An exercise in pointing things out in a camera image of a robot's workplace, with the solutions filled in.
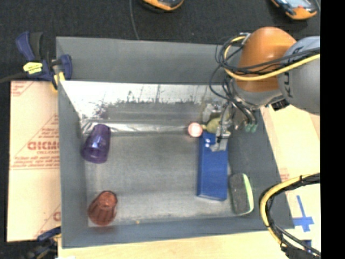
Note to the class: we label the yellow-green toy fruit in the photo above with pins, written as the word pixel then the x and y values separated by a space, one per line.
pixel 213 125

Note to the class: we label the purple plastic cup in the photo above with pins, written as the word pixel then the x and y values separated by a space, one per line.
pixel 97 144

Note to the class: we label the black cylinder on white bracket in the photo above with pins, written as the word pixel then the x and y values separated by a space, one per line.
pixel 279 105

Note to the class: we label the blue flat block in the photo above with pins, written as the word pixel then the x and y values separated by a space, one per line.
pixel 213 171

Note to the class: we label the red plastic cup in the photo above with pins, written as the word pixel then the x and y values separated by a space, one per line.
pixel 103 208

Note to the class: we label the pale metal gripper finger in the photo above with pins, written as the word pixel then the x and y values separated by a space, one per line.
pixel 213 110
pixel 220 143

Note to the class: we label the grey metal bin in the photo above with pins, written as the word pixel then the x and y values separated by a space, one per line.
pixel 151 177

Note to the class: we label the brown cardboard board, red print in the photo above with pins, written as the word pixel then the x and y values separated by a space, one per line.
pixel 32 171

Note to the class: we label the pink ball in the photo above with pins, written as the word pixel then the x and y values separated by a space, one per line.
pixel 194 130

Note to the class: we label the green and grey sponge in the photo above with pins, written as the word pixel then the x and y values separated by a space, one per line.
pixel 240 194

